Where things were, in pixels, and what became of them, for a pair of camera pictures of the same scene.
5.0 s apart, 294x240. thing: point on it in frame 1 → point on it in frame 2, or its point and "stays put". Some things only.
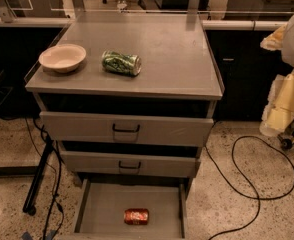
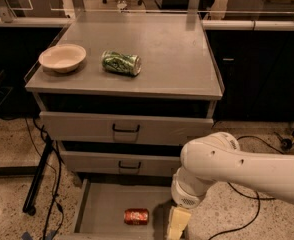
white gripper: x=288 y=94 → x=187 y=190
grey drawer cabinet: x=129 y=98 stays put
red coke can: x=136 y=216 stays put
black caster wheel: x=286 y=144 stays put
